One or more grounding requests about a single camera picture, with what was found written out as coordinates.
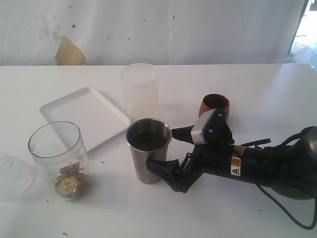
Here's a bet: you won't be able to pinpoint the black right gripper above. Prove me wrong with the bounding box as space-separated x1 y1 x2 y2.
146 123 272 193

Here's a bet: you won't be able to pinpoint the stainless steel cup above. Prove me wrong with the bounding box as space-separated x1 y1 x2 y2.
126 118 172 184

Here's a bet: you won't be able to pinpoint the round wooden cup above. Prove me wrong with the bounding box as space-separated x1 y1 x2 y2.
199 94 230 122

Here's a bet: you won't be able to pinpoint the brown wooden blocks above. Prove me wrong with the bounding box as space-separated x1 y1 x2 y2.
59 162 90 197

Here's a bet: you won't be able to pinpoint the clear plastic shaker cup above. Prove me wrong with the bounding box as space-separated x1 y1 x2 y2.
28 121 91 201

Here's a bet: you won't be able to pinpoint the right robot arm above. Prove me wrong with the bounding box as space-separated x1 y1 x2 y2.
146 122 317 200

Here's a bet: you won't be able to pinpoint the clear plastic shaker lid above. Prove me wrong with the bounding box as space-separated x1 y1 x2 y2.
0 152 35 202

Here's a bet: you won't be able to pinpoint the translucent white plastic cup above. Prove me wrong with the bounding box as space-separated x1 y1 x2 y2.
120 63 159 121

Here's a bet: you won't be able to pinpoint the white rectangular tray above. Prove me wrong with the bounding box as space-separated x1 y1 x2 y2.
40 87 131 152

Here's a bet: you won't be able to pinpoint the white backdrop sheet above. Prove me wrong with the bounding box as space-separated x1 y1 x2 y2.
0 0 307 65

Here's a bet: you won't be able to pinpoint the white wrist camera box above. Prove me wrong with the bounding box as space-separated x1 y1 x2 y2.
191 109 225 145

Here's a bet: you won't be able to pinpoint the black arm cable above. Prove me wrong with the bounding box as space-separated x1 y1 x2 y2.
240 126 317 230

